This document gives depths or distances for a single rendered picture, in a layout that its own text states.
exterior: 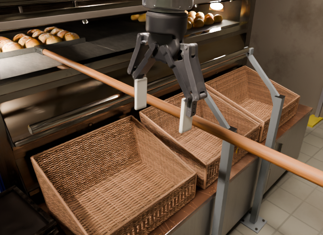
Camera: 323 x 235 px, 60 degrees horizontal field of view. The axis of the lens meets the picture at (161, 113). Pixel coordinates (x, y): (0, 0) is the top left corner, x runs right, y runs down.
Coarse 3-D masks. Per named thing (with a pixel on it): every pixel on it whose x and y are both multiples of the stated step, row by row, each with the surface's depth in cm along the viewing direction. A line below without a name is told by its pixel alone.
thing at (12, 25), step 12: (204, 0) 147; (216, 0) 154; (84, 12) 102; (96, 12) 105; (108, 12) 109; (120, 12) 113; (132, 12) 117; (0, 24) 84; (12, 24) 87; (24, 24) 89; (36, 24) 91; (48, 24) 94
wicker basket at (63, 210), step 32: (32, 160) 118; (96, 160) 140; (128, 160) 154; (160, 160) 146; (64, 192) 131; (96, 192) 137; (128, 192) 137; (160, 192) 138; (192, 192) 132; (64, 224) 114; (96, 224) 120; (128, 224) 106; (160, 224) 121
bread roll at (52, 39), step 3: (51, 36) 149; (54, 36) 150; (57, 36) 151; (48, 39) 148; (51, 39) 148; (54, 39) 149; (57, 39) 150; (60, 39) 151; (45, 42) 148; (48, 42) 148; (51, 42) 148; (54, 42) 149
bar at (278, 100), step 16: (208, 64) 129; (256, 64) 153; (160, 80) 110; (112, 96) 96; (128, 96) 100; (208, 96) 122; (272, 96) 153; (64, 112) 85; (80, 112) 88; (272, 112) 155; (32, 128) 78; (48, 128) 82; (272, 128) 158; (224, 144) 123; (272, 144) 162; (224, 160) 126; (224, 176) 129; (224, 192) 134; (256, 192) 181; (224, 208) 141; (256, 208) 186; (256, 224) 192
